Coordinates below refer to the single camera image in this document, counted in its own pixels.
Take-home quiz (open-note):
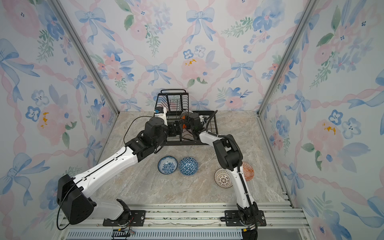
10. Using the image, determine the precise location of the blue geometric patterned bowl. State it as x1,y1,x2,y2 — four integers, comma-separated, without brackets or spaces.
179,157,199,176

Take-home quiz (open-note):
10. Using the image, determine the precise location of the right aluminium corner post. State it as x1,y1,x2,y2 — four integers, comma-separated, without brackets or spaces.
257,0,318,117

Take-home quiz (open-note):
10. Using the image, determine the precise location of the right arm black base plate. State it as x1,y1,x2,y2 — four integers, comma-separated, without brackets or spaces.
220,210,267,227

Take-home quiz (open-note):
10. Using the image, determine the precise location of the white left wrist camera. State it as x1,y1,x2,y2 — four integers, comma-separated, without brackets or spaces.
154,106,168,126

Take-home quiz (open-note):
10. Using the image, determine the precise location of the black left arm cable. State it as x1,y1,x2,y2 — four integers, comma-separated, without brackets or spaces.
56,115,154,231

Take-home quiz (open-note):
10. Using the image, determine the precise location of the aluminium corner post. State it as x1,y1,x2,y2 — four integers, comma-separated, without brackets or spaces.
48,0,120,116
257,0,318,117

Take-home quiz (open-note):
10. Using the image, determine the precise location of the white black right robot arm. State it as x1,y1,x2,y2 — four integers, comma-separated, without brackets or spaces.
184,113,262,227

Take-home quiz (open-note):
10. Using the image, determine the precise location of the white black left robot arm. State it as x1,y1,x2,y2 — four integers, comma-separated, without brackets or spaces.
57,114,168,226

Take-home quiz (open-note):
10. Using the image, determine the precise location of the black wire dish rack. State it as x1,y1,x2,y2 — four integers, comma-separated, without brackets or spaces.
155,89,218,146

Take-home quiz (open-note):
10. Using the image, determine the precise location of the orange plastic bowl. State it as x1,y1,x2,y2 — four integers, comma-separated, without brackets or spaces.
180,112,189,129

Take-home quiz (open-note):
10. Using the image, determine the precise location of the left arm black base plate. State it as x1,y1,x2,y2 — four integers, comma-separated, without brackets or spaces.
103,210,147,227

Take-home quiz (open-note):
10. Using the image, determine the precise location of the red patterned ceramic bowl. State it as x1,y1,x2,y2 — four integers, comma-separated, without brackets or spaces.
242,162,255,182

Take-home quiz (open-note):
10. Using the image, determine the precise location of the white brown lattice bowl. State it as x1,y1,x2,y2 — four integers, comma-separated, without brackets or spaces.
214,169,233,189

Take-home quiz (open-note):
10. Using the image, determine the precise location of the blue floral ceramic bowl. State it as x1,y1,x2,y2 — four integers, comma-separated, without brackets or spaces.
158,156,178,175

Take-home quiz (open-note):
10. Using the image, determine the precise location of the left aluminium corner post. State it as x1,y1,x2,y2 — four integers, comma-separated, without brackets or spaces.
48,0,120,116

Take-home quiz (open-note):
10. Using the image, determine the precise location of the aluminium front rail frame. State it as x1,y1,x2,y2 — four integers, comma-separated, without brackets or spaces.
53,201,315,240

